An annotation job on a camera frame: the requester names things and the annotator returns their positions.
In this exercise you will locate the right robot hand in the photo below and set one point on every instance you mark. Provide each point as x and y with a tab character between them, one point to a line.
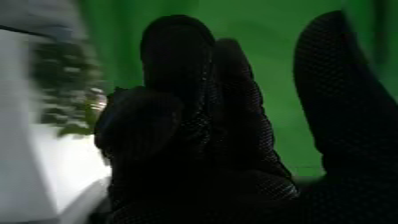
196	150

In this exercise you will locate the green plant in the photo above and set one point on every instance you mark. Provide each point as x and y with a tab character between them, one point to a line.
65	86

